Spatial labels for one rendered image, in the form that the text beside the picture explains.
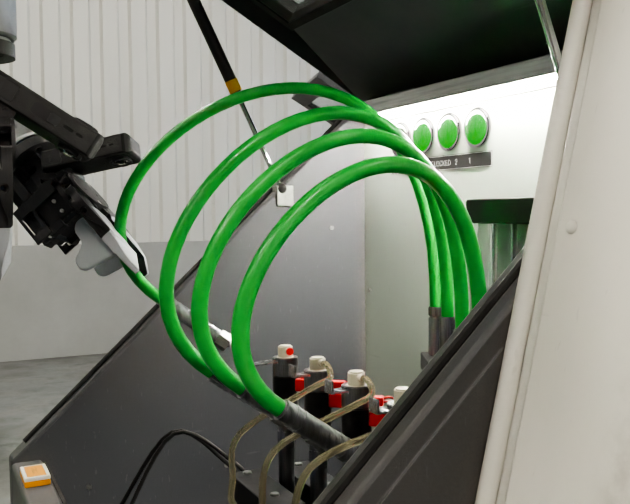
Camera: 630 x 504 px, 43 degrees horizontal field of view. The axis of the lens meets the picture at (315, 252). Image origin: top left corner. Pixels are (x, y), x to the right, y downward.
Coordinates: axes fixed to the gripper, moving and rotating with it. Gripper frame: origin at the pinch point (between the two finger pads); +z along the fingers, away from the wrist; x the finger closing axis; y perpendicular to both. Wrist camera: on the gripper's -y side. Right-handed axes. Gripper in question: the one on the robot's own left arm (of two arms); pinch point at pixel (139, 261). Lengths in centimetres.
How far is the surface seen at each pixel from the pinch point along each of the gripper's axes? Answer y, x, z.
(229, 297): -1.8, -25.9, 3.4
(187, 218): -9.4, 18.7, 7.7
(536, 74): -46.6, 2.5, 16.5
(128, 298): 143, -597, -222
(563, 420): -20, 34, 41
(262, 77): -89, -627, -306
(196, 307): -5.7, 24.3, 16.2
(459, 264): -25.3, 9.7, 26.7
